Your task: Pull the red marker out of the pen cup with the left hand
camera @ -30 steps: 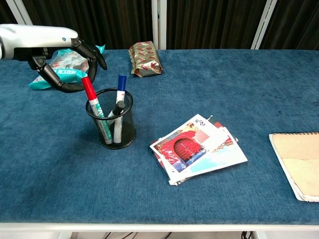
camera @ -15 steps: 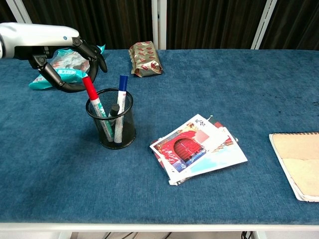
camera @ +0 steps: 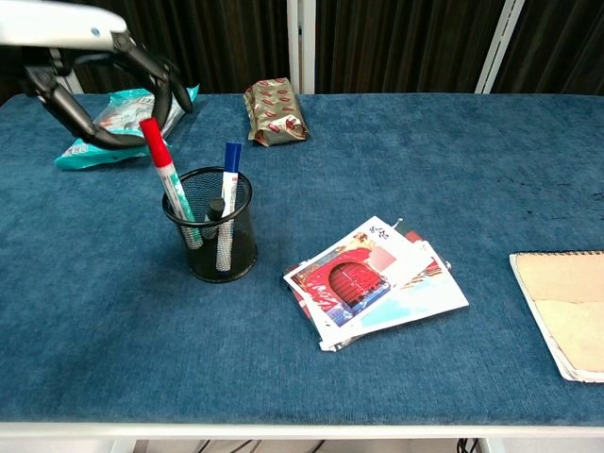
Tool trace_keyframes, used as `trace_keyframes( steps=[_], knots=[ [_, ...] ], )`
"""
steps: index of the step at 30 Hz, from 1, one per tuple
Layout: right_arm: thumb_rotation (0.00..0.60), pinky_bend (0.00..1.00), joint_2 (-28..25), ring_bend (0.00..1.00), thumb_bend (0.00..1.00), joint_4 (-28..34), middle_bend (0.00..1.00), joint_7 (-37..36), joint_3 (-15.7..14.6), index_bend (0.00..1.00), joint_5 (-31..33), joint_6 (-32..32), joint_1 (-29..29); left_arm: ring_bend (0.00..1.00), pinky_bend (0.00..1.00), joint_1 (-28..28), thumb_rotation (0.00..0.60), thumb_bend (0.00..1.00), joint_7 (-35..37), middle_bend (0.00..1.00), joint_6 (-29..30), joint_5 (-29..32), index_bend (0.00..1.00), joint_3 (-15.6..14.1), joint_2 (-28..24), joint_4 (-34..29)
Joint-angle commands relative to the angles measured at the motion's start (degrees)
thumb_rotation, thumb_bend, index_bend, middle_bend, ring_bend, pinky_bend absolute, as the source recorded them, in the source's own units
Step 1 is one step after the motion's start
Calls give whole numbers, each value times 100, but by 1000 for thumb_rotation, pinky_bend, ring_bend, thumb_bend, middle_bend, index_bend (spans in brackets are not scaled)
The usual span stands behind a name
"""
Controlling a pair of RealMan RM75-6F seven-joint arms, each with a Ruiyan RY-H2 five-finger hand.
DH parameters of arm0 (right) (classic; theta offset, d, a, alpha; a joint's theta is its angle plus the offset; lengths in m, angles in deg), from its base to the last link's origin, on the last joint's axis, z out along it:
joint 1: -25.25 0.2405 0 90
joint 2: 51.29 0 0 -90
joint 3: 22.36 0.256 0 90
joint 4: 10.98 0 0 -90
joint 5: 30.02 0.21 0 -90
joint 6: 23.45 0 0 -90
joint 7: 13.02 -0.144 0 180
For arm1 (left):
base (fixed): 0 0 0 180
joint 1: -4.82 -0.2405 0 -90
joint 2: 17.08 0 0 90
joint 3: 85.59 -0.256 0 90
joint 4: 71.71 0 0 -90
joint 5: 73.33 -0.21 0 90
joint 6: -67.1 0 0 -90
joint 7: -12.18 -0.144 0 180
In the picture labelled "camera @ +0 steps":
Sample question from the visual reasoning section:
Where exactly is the teal plastic snack bag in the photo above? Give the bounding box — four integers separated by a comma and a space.
53, 83, 201, 172

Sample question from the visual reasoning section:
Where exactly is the left white-black robot hand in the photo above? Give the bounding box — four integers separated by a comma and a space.
0, 2, 195, 149

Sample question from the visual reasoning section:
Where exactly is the gold foil wrapped package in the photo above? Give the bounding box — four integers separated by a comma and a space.
243, 77, 310, 146

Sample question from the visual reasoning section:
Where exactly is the blue plush table cloth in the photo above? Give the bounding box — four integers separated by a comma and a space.
0, 92, 604, 428

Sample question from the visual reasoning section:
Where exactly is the black mesh pen holder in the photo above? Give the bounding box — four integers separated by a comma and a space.
161, 167, 260, 284

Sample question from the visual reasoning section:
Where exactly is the beige spiral notebook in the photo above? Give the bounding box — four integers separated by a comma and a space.
508, 248, 604, 384

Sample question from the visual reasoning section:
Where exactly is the red gate postcard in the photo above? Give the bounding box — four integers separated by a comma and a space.
282, 215, 435, 331

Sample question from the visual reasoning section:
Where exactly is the red-capped marker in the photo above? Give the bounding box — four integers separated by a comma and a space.
139, 117, 205, 250

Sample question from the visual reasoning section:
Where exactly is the white upright frame post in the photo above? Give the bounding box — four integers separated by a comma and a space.
286, 0, 316, 94

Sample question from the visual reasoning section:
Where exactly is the blue and white marker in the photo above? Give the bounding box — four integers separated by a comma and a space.
215, 142, 243, 273

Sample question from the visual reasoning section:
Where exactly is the white pale-blue postcard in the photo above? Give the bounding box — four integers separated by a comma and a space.
318, 240, 470, 349

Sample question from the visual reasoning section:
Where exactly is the dark ribbed curtain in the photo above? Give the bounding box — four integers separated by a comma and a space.
0, 0, 604, 108

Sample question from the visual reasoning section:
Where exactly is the white slanted frame post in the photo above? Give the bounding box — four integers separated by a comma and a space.
474, 0, 526, 94
46, 49, 85, 94

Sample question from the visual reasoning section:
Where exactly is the black marker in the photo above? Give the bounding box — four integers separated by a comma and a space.
203, 197, 227, 240

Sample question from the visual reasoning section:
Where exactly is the postcard pile underneath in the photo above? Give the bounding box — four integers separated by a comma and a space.
290, 217, 455, 353

